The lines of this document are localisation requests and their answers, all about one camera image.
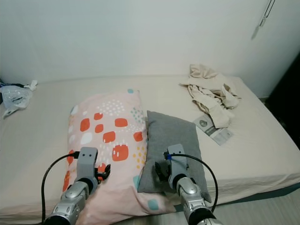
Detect beige sheeted bed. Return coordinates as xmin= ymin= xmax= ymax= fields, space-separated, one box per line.
xmin=0 ymin=75 xmax=300 ymax=222

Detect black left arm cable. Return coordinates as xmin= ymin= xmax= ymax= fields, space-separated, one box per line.
xmin=41 ymin=150 xmax=81 ymax=224

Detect clear crumpled plastic bag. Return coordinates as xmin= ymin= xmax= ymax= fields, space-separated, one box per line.
xmin=0 ymin=80 xmax=38 ymax=118

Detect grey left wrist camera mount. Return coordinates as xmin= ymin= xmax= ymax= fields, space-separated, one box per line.
xmin=77 ymin=147 xmax=99 ymax=183

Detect grey square pillow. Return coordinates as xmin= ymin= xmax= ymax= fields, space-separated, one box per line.
xmin=137 ymin=111 xmax=212 ymax=203

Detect pink patterned pillow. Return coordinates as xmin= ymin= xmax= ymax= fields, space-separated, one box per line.
xmin=63 ymin=89 xmax=177 ymax=225

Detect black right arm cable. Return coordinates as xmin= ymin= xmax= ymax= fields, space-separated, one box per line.
xmin=164 ymin=152 xmax=219 ymax=212

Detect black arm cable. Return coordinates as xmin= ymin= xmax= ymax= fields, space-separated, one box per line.
xmin=41 ymin=150 xmax=81 ymax=224
xmin=164 ymin=152 xmax=219 ymax=212

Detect crumpled beige clothes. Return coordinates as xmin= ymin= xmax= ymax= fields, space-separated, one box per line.
xmin=180 ymin=64 xmax=242 ymax=129

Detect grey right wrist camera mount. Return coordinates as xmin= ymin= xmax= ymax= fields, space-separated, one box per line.
xmin=166 ymin=144 xmax=188 ymax=177

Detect grey white paper package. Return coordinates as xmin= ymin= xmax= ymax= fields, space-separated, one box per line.
xmin=193 ymin=114 xmax=234 ymax=146

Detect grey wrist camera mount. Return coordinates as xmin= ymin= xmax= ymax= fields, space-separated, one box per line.
xmin=166 ymin=144 xmax=188 ymax=177
xmin=77 ymin=147 xmax=99 ymax=183

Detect thin metal hanging rod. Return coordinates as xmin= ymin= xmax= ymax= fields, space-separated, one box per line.
xmin=258 ymin=0 xmax=277 ymax=29

